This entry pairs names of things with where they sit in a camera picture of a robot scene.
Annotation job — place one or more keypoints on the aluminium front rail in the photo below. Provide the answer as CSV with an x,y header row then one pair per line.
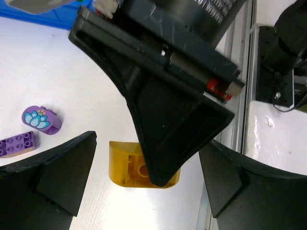
x,y
235,46

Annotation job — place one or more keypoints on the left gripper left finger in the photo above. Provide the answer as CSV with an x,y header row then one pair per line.
x,y
44,191

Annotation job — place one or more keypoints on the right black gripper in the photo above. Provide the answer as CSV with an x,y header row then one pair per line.
x,y
190,31

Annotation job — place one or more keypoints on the purple rectangular lego brick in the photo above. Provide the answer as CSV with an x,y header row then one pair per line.
x,y
17,145

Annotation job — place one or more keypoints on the blue compartment bin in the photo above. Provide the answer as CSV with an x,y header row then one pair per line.
x,y
62,17

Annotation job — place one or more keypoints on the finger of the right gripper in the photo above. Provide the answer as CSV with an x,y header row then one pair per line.
x,y
173,120

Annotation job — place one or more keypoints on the small yellow sloped lego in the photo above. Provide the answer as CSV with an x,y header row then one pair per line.
x,y
127,167

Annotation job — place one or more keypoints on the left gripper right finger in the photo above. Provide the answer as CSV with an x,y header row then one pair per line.
x,y
245,194

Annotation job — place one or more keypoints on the purple round flower lego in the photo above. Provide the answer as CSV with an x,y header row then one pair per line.
x,y
42,119

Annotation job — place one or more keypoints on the white taped panel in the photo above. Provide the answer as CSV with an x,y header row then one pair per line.
x,y
277,139

